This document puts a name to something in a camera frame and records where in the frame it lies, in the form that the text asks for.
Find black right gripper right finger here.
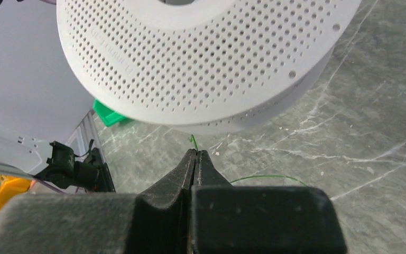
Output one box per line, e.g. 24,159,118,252
191,150,348,253

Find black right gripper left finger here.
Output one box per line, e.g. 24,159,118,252
0,149,196,253

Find green cable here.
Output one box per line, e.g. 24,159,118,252
188,134,309,187

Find white perforated filament spool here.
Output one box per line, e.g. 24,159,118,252
56,0,360,134

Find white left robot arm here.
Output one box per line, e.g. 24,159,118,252
0,130,52,179

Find green storage bin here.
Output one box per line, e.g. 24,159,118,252
93,99,132,127

